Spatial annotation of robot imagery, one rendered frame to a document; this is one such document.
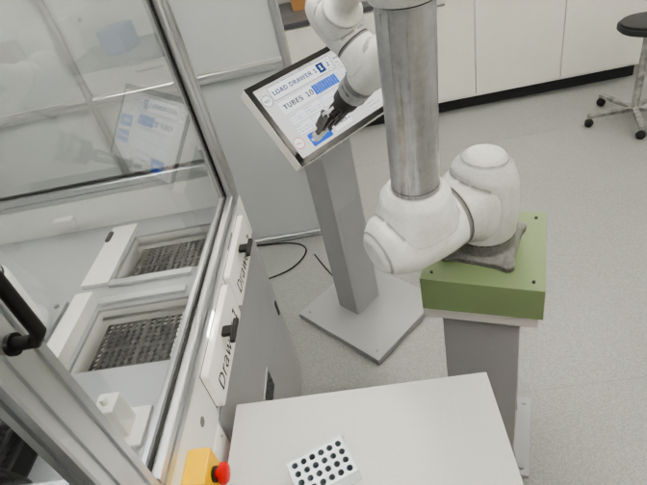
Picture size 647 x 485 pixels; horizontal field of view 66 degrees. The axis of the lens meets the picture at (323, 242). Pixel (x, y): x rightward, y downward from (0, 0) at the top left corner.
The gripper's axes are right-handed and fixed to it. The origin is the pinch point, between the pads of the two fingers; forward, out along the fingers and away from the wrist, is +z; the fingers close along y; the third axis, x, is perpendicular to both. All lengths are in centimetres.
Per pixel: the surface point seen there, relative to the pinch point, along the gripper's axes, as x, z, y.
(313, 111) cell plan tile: -10.7, 7.7, -8.7
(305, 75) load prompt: -23.4, 6.7, -13.2
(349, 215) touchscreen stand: 22, 42, -25
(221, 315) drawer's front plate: 36, -4, 58
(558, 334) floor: 108, 23, -72
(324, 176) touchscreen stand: 6.7, 28.2, -14.1
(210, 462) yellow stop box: 60, -20, 79
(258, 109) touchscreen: -17.5, 8.8, 9.6
